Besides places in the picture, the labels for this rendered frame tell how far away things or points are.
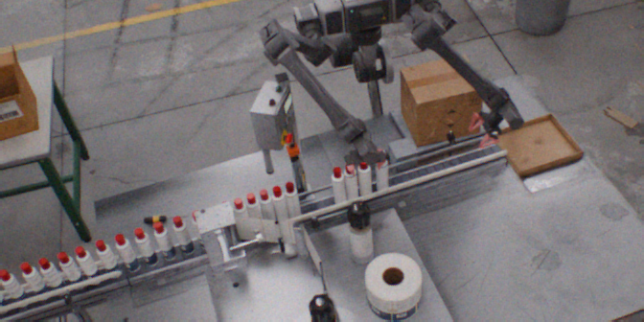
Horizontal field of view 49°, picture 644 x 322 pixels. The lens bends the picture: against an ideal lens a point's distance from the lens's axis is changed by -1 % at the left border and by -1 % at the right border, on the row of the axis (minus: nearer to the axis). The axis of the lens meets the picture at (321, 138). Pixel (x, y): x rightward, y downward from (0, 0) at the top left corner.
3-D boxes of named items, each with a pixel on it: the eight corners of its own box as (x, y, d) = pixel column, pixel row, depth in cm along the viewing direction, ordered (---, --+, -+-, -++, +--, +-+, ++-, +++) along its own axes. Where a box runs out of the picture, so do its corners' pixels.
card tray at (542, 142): (519, 177, 304) (520, 171, 301) (491, 137, 322) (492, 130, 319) (582, 157, 309) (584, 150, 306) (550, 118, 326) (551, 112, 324)
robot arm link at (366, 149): (356, 116, 246) (337, 130, 249) (365, 139, 238) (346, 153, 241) (376, 130, 253) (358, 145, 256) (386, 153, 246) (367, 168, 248)
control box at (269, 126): (257, 148, 267) (248, 111, 253) (272, 116, 278) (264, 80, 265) (283, 151, 264) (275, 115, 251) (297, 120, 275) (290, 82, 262)
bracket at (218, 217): (199, 235, 260) (199, 233, 259) (194, 213, 267) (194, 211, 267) (236, 223, 262) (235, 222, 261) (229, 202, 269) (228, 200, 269)
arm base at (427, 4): (437, 12, 297) (437, -12, 289) (444, 23, 292) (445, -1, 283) (417, 17, 296) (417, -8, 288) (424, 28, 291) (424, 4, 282)
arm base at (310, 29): (321, 38, 292) (318, 14, 284) (326, 51, 287) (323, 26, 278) (300, 43, 291) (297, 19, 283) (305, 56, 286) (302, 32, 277)
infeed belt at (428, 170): (129, 284, 283) (126, 278, 280) (126, 267, 289) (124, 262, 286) (505, 163, 309) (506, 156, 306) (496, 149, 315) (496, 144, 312)
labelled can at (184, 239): (183, 257, 285) (171, 225, 270) (181, 246, 289) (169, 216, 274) (196, 253, 286) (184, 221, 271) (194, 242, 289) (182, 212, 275)
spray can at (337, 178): (336, 208, 295) (333, 175, 281) (333, 199, 299) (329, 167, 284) (349, 204, 296) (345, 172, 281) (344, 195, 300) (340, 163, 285)
